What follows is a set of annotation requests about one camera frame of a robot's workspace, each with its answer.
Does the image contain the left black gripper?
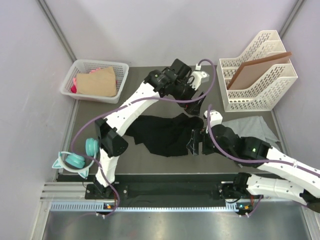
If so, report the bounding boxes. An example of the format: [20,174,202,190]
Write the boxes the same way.
[170,76,205,116]

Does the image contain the black daisy print t-shirt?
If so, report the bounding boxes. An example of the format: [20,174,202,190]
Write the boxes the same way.
[125,113,204,157]

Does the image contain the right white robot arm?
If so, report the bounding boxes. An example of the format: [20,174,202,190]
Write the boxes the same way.
[186,124,320,212]

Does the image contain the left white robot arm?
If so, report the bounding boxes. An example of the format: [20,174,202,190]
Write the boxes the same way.
[94,59,209,199]

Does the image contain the grey t-shirt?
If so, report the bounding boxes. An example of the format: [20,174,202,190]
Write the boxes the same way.
[222,116,281,151]

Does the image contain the brown cardboard sheet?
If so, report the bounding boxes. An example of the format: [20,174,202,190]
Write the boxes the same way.
[227,52,292,90]

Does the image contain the cream perforated file organizer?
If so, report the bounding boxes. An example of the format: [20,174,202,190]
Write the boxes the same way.
[216,30,298,112]

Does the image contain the white plastic laundry basket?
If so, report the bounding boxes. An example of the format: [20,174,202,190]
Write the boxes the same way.
[60,59,130,104]

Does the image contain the tan folded t-shirt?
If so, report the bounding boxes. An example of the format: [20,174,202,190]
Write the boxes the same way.
[76,66,118,97]

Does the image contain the teal cat ear headphones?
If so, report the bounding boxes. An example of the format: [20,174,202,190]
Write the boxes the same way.
[51,138,100,179]

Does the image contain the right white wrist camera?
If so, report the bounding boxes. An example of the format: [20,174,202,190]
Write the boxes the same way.
[203,110,223,127]

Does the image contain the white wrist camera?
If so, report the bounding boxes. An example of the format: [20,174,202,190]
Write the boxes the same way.
[187,64,210,90]
[203,110,223,127]

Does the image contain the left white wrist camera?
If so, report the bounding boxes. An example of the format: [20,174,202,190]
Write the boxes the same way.
[187,64,210,90]

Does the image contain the white slotted cable duct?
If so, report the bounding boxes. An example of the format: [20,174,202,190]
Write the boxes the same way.
[50,201,239,213]

